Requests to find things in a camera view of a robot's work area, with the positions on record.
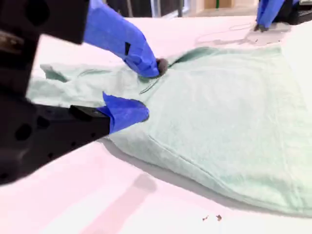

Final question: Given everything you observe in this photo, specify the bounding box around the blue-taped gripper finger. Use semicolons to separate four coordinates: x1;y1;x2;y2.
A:
31;91;150;171
253;0;270;32
265;0;285;27
39;0;169;78

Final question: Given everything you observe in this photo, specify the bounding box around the pale green T-shirt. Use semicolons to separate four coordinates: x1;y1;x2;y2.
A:
26;46;312;218

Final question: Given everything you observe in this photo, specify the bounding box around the black box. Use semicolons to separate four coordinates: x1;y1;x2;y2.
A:
290;9;312;26

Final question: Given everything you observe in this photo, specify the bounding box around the dark cabinet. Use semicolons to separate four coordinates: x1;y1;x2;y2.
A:
107;0;184;19

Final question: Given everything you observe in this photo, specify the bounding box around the wooden furniture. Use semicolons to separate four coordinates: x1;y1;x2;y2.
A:
202;0;235;10

